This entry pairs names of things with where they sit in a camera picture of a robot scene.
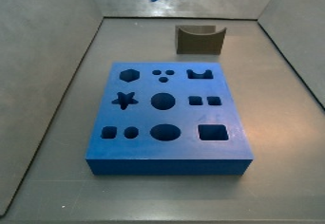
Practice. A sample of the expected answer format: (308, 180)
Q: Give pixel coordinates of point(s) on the blue shape sorting block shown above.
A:
(168, 122)

